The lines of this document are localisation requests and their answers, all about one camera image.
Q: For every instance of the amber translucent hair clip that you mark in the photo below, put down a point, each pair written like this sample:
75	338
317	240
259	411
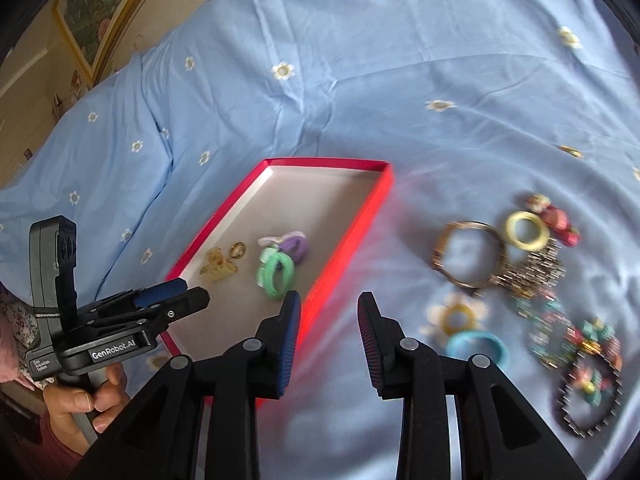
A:
218	262

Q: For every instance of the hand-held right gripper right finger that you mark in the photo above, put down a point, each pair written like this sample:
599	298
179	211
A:
369	345

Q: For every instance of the blue flowered bedsheet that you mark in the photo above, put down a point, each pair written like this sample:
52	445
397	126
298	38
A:
400	85

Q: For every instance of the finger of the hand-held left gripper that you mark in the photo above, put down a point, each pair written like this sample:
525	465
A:
172	312
160	292

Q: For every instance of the floral clothing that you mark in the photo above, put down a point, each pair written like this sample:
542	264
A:
15	325

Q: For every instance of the pink flower hair clip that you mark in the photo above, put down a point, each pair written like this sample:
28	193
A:
555	217

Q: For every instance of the red shallow cardboard box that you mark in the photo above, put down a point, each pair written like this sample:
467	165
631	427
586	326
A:
300	200

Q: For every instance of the person's left hand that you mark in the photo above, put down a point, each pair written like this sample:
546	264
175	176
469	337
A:
65	410

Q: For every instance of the gold framed picture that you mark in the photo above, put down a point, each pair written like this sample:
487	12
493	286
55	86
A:
85	15

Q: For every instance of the gold wrist watch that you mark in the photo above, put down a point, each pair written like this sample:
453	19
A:
442	247

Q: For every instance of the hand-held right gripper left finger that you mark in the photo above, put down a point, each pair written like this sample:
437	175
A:
289	342

